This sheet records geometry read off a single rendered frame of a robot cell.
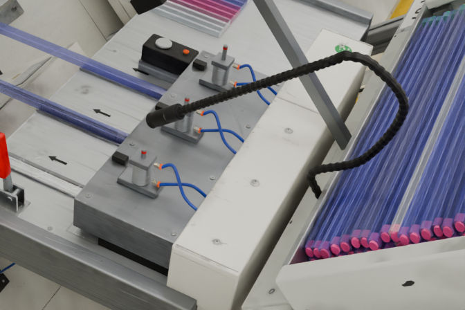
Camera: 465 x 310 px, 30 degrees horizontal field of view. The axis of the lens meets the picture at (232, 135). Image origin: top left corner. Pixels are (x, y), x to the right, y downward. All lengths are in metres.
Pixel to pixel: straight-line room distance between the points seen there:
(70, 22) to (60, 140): 1.55
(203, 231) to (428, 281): 0.28
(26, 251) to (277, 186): 0.30
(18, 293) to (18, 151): 0.50
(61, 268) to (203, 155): 0.22
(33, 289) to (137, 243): 0.64
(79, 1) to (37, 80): 1.06
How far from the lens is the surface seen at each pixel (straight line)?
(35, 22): 2.61
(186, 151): 1.07
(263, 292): 0.93
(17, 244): 1.06
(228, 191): 1.01
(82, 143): 1.16
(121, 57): 1.30
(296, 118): 1.12
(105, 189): 1.02
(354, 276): 0.81
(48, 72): 1.74
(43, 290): 1.63
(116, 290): 1.01
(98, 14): 2.79
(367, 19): 1.47
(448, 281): 0.78
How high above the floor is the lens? 1.90
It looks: 38 degrees down
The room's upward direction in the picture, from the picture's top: 74 degrees clockwise
